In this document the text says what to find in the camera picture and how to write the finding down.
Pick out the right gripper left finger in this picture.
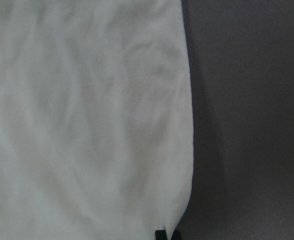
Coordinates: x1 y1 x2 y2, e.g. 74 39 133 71
154 230 168 240

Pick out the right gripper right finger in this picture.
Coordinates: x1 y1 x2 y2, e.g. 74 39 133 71
171 230 182 240

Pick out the beige long sleeve shirt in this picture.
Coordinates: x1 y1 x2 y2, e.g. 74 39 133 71
0 0 194 240

